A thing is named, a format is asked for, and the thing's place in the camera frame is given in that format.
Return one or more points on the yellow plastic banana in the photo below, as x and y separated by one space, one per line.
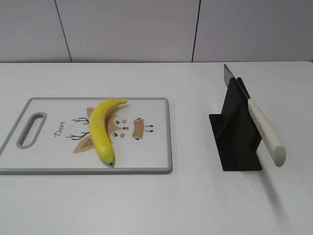
98 130

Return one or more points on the white deer cutting board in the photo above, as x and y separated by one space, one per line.
51 136

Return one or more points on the black knife stand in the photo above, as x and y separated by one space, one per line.
235 133

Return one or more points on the white-handled kitchen knife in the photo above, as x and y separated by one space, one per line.
271 139

